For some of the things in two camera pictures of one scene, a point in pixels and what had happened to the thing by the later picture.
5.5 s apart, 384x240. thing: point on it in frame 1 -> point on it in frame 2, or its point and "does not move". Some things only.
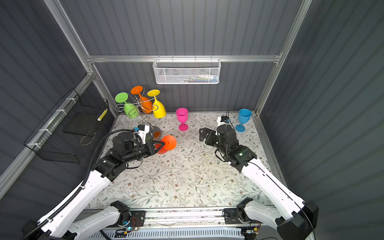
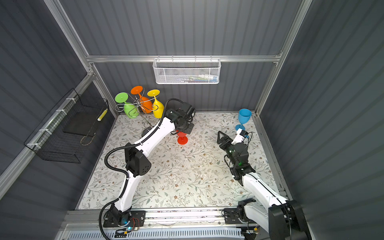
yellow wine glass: x=159 y=109 does not move
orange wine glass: x=146 y=103 does not move
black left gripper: x=150 y=145 -> x=188 y=130
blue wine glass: x=244 y=116 does not move
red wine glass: x=170 y=143 -> x=182 y=139
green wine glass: x=131 y=110 does not move
